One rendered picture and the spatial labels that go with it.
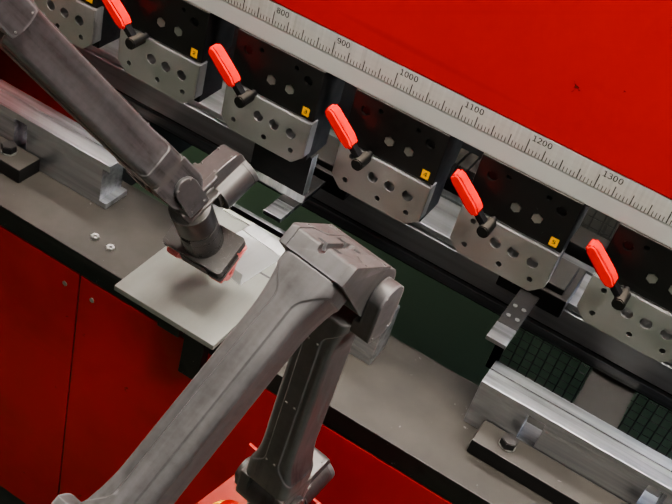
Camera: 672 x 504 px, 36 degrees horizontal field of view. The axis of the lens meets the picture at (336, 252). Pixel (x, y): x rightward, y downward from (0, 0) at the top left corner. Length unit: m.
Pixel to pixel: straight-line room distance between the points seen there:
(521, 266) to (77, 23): 0.79
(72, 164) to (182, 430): 1.04
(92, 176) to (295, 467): 0.83
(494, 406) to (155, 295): 0.55
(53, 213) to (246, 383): 1.01
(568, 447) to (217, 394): 0.83
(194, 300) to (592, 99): 0.64
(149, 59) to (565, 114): 0.66
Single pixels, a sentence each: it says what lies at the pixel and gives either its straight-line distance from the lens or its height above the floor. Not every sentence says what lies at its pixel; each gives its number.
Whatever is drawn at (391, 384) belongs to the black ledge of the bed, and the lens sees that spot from 1.70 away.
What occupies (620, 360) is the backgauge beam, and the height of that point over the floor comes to 0.93.
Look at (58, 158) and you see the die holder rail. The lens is 1.92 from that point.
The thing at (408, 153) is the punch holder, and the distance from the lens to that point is 1.47.
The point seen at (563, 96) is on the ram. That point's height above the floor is 1.47.
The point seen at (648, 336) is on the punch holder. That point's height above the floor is 1.21.
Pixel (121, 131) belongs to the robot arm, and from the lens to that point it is 1.26.
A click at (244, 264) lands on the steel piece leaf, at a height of 1.00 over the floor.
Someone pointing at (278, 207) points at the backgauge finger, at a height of 1.00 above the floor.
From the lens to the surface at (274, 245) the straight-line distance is 1.69.
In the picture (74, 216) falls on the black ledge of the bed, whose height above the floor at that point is 0.87.
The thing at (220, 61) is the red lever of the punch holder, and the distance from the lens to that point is 1.53.
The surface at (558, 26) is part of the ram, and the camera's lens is 1.32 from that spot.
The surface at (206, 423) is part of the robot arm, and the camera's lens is 0.92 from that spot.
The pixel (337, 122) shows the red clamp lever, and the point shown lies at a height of 1.30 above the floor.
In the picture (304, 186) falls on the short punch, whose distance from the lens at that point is 1.63.
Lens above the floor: 2.07
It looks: 39 degrees down
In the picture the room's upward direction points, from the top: 17 degrees clockwise
